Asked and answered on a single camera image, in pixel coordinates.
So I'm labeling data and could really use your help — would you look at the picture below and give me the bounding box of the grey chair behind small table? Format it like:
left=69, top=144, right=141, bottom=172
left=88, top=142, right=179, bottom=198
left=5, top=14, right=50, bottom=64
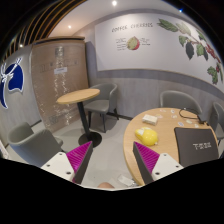
left=84, top=83, right=118, bottom=124

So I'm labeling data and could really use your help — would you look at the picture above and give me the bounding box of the yellow computer mouse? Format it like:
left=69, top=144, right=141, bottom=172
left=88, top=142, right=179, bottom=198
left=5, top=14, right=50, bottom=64
left=135, top=127, right=158, bottom=146

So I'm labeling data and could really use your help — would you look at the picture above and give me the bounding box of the coffee cherries wall poster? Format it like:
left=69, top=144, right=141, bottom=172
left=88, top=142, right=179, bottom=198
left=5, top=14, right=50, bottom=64
left=95, top=13, right=224, bottom=89

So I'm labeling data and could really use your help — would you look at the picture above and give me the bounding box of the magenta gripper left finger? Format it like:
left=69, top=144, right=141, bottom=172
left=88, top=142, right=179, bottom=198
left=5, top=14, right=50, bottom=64
left=40, top=140, right=94, bottom=185

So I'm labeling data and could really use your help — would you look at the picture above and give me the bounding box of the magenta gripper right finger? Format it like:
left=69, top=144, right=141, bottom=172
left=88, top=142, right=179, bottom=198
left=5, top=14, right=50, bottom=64
left=132, top=141, right=185, bottom=186

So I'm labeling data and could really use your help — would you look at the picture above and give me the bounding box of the blue deer wall logo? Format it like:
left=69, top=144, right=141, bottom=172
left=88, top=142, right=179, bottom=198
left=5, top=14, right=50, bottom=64
left=0, top=57, right=24, bottom=109

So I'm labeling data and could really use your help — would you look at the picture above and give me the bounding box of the dark grey mouse pad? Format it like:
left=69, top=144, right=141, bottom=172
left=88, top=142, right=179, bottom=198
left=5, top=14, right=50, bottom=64
left=174, top=127, right=218, bottom=167

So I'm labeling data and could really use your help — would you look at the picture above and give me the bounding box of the black cable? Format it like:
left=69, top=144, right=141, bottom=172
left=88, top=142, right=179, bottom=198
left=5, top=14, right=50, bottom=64
left=178, top=107, right=209, bottom=125

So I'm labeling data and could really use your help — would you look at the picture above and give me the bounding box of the grey armchair front left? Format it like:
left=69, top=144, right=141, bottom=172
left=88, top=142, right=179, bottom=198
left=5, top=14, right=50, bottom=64
left=7, top=122, right=63, bottom=167

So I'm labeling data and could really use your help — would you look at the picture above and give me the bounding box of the grey chair far right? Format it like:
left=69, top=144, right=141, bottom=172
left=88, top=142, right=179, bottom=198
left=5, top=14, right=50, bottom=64
left=209, top=102, right=224, bottom=142

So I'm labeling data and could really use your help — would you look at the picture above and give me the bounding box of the grey chair behind round table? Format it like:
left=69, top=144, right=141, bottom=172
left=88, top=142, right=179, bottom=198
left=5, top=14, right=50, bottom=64
left=160, top=90, right=202, bottom=115

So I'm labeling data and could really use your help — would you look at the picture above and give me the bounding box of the wrapped wooden cabinet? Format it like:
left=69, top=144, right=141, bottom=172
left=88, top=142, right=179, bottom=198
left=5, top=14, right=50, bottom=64
left=31, top=37, right=88, bottom=132

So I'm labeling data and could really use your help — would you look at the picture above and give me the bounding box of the white paper on floor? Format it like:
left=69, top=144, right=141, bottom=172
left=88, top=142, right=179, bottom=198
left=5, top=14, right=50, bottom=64
left=118, top=175, right=134, bottom=187

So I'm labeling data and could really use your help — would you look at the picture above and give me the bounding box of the small round wooden table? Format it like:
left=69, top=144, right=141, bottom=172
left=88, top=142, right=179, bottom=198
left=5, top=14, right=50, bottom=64
left=57, top=88, right=102, bottom=147

